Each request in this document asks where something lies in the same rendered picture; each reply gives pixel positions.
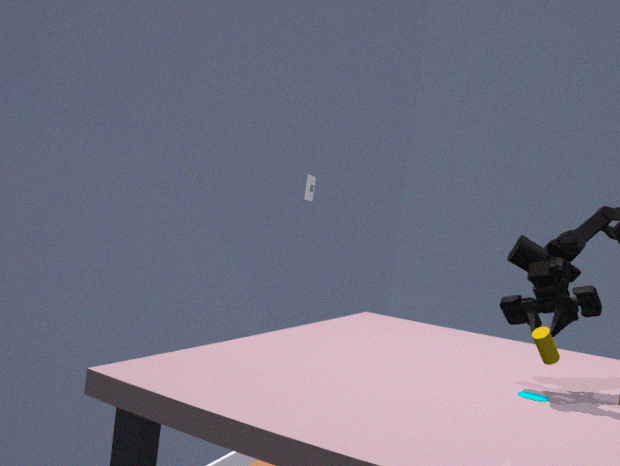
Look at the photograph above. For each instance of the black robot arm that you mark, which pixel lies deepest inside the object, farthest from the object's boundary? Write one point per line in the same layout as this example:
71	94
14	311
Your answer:
549	266

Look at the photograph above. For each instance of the yellow cylinder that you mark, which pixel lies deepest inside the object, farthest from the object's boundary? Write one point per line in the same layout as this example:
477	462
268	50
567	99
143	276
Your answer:
546	345

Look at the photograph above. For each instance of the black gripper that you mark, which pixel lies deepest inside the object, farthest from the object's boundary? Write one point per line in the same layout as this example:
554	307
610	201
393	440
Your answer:
518	310

